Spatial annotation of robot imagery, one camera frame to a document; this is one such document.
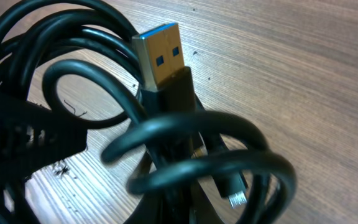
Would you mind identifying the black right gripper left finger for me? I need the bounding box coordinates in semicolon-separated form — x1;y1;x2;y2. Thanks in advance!
0;92;87;186

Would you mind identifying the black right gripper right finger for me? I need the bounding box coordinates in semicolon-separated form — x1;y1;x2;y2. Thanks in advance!
131;153;228;224

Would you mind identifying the black cable bundle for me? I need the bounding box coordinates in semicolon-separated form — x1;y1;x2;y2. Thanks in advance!
0;0;298;224

